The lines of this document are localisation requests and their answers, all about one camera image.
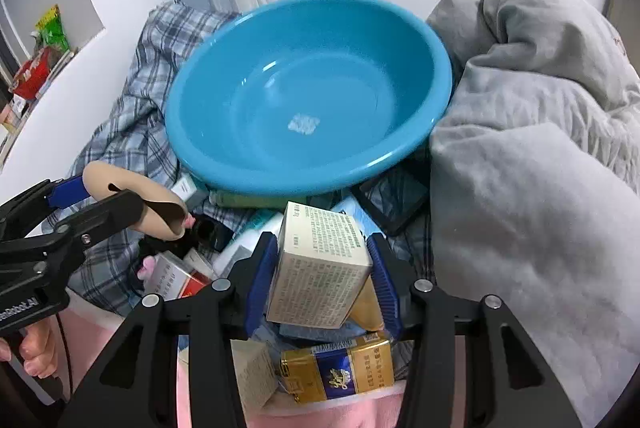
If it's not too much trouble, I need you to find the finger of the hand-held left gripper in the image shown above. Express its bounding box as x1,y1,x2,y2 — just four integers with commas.
50,190,147,270
0,174,96,239

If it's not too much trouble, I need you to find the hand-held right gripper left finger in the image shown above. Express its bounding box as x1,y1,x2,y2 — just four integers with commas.
57,232,281,428

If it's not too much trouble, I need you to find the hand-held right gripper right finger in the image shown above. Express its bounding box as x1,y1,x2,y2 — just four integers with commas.
366,232,586,428

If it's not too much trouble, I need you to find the beige curved pad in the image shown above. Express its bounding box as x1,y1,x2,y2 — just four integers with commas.
82,161,189,240

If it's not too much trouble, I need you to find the light blue packet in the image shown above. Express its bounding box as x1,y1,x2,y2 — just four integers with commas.
215,197,387,279

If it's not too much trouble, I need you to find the large cream printed box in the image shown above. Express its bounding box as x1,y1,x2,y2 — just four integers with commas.
265,201,375,329

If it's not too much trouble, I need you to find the red white cigarette box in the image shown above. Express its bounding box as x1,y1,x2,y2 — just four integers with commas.
149,252,214,305

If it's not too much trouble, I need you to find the small cream box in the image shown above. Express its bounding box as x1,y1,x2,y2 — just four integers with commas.
231,340,279,415

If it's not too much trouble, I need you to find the blue plastic basin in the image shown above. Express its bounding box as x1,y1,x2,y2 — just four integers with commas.
165,0,455,198

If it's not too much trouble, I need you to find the person's left hand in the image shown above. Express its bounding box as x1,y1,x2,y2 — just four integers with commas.
0,320,59,379

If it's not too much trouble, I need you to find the black pink hair accessory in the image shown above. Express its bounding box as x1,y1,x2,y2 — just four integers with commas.
134,214,223,291

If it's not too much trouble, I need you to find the white grey box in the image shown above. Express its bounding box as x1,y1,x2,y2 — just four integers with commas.
174,174,207,205

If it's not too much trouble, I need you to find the pale green box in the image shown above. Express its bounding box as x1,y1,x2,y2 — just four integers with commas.
209,189,287,210

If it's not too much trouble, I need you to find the black smartphone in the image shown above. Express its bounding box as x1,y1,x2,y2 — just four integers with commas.
350,165,432,237

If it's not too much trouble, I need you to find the plaid shirt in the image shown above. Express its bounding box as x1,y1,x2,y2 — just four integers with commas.
47,2,242,320

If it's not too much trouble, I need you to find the red plastic basket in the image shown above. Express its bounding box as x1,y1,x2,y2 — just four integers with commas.
9,47,60,102

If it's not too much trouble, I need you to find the grey duvet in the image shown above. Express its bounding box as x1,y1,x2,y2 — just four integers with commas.
425,0,640,411

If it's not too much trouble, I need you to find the grey door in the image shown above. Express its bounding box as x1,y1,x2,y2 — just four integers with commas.
606,0,640,64

